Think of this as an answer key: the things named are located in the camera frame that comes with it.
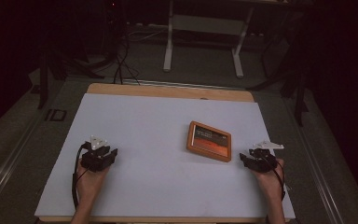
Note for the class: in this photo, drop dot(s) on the wooden picture frame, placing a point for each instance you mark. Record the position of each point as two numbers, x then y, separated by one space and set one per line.
209 141

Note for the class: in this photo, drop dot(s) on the black floor socket plate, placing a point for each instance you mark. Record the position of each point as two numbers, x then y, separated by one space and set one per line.
56 115

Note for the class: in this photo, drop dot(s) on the black equipment tower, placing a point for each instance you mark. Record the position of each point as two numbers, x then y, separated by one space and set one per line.
115 28

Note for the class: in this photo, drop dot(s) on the metal floor rail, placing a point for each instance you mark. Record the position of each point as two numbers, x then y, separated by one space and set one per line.
9 161
317 168

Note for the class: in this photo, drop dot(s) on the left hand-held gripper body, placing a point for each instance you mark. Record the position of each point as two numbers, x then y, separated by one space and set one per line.
97 160

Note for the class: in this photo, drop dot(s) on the black metal stand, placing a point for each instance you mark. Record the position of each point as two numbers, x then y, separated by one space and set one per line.
298 93
43 81

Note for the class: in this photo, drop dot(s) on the white table sheet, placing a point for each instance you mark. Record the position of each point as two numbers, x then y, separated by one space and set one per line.
152 130

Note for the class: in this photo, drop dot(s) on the white metal desk frame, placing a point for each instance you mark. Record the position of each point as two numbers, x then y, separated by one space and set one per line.
167 46

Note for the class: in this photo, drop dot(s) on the person's right hand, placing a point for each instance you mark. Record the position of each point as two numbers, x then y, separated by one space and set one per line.
268 183

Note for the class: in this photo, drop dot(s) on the person's left hand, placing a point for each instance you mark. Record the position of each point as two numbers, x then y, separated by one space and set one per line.
90 183

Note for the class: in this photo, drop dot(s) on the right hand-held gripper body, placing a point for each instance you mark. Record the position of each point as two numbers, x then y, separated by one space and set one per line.
262 161

